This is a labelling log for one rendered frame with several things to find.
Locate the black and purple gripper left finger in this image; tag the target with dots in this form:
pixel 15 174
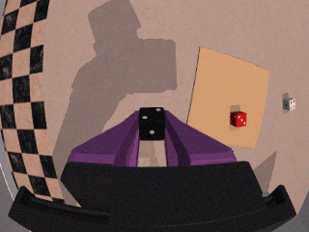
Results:
pixel 112 145

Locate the tan mat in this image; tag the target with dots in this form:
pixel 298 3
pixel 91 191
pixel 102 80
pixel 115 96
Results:
pixel 225 84

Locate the white die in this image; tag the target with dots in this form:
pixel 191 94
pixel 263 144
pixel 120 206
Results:
pixel 289 104

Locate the black die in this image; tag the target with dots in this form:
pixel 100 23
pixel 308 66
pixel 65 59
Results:
pixel 151 123

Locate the red die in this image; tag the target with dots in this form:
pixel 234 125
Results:
pixel 238 119

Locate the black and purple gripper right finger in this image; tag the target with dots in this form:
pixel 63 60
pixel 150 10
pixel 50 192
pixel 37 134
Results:
pixel 192 147

